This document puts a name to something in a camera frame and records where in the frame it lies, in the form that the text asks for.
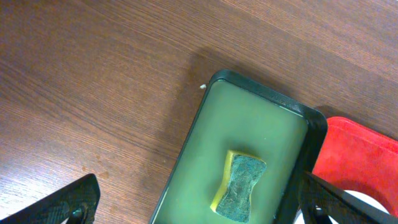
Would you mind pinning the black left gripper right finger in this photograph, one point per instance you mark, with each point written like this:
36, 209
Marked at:
321, 202

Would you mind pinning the yellow green sponge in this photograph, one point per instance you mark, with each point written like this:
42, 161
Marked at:
233, 198

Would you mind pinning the red plastic tray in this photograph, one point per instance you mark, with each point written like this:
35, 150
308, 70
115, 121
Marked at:
354, 157

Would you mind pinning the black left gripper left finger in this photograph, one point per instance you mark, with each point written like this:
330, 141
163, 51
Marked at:
74, 203

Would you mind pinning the dark green tray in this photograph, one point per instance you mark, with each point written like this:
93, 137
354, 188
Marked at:
239, 114

